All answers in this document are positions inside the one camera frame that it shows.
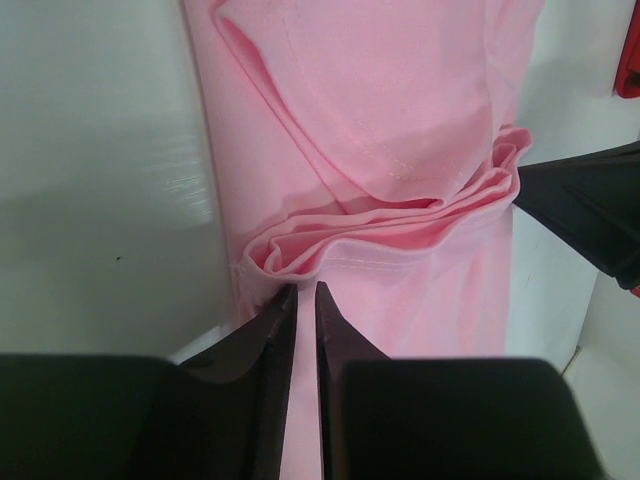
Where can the folded red t shirt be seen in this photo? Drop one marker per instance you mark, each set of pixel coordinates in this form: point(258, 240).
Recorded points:
point(627, 77)

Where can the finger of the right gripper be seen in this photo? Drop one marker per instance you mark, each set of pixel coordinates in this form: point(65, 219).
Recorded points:
point(591, 202)

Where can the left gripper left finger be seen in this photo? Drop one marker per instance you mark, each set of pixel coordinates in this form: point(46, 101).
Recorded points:
point(220, 414)

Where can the pink t shirt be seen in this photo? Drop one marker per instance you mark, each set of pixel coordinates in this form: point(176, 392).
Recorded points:
point(371, 146)

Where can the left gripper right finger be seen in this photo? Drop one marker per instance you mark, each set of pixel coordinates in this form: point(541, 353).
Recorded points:
point(471, 418)

